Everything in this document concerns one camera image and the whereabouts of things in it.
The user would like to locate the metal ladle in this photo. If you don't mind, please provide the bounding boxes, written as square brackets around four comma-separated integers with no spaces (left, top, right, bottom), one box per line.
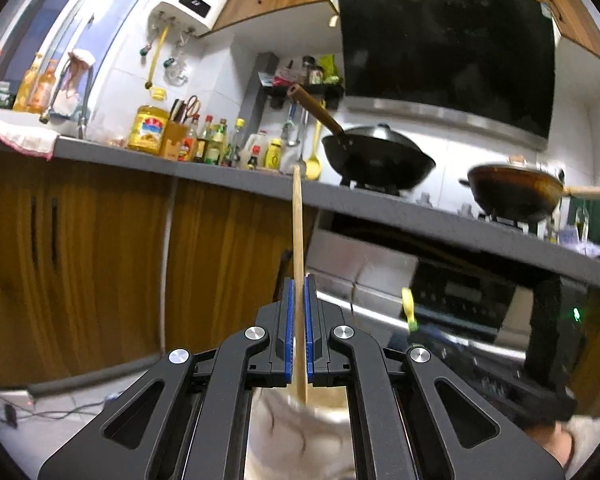
[281,102,301,147]

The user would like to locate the wooden knife block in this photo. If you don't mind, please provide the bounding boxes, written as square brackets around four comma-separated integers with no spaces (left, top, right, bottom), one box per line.
[162,95,202,161]

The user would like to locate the person's right hand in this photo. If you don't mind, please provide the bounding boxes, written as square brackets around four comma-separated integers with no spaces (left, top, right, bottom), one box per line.
[525,422,578,468]

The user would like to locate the floor cables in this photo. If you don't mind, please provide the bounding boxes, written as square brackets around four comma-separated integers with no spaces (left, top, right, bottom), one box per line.
[0,389,122,428]

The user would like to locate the wooden chopstick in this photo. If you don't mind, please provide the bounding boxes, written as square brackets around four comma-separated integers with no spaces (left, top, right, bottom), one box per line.
[292,165,309,407]

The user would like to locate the wooden base cabinets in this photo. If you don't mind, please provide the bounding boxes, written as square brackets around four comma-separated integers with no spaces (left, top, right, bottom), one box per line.
[0,149,322,392]

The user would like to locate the black range hood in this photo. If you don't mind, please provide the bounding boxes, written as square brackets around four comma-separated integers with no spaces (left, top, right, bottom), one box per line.
[334,0,562,152]

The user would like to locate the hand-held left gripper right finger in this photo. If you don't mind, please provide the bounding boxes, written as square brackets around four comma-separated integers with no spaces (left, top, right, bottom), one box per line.
[302,274,566,480]

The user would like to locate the white dish cloth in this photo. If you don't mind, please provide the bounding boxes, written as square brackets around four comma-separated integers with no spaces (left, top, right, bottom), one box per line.
[0,127,61,161]

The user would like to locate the yellow spatula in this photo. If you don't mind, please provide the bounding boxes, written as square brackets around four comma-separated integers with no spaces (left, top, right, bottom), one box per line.
[304,104,324,181]

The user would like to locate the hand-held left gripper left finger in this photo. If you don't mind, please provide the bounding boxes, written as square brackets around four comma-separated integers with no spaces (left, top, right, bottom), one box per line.
[37,279,298,480]

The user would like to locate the yellow gas hose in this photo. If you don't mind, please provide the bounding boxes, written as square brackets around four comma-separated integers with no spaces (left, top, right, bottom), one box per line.
[145,25,171,89]

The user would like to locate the yellow cooking oil bottle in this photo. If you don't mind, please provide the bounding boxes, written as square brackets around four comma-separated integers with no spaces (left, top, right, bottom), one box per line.
[128,104,170,154]

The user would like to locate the row of sauce bottles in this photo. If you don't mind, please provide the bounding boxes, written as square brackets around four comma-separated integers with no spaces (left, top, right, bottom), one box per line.
[180,113,285,171]

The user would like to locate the metal kitchen faucet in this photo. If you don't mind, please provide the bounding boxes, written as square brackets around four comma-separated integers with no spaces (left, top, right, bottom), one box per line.
[39,49,97,139]

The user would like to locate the cream ceramic utensil holder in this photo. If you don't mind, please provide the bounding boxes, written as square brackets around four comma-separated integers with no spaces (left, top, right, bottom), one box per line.
[244,385,357,480]

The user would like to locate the black wall spice rack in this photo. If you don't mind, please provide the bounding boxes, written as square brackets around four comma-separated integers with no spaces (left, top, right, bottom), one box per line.
[252,52,346,111]

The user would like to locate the stainless steel built-in oven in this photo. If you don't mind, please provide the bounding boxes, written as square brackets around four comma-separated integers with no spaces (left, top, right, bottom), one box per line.
[304,214,588,413]

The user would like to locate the brown wok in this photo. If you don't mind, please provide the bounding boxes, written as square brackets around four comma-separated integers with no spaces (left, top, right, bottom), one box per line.
[459,162,600,224]

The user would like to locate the black wok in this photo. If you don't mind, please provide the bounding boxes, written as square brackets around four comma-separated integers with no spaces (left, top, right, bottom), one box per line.
[288,85,437,192]

